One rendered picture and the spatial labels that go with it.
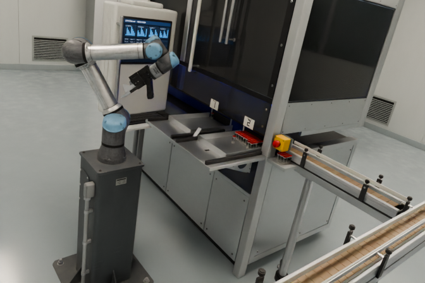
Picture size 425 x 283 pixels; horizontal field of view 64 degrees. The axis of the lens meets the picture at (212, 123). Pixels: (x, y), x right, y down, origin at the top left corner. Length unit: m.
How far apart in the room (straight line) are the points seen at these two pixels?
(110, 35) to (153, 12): 0.34
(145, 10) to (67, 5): 4.64
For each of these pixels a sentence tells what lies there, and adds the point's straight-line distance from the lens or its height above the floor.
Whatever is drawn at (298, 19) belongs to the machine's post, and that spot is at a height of 1.64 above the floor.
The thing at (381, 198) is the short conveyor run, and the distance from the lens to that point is 1.80.
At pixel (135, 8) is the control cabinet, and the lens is 2.36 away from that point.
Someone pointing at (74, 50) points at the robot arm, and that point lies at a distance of 1.74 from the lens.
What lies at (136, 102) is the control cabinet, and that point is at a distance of 2.52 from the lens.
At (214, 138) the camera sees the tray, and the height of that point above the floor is 0.88.
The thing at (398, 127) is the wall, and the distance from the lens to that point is 6.57.
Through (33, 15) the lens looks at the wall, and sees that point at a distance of 6.86.
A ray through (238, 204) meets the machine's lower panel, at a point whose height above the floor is 0.49.
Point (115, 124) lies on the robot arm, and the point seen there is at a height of 1.00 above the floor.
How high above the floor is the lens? 1.64
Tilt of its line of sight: 19 degrees down
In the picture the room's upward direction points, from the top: 10 degrees clockwise
